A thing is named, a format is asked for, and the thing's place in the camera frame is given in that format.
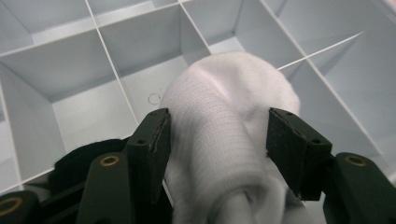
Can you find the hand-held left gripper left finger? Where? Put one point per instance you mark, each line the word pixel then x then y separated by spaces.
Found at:
pixel 152 146

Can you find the white sock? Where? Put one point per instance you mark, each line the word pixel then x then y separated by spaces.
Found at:
pixel 218 109
pixel 236 208

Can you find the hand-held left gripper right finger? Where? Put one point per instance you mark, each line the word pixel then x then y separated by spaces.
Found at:
pixel 299 149

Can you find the white divided organizer box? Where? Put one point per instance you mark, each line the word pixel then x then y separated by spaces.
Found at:
pixel 62 62

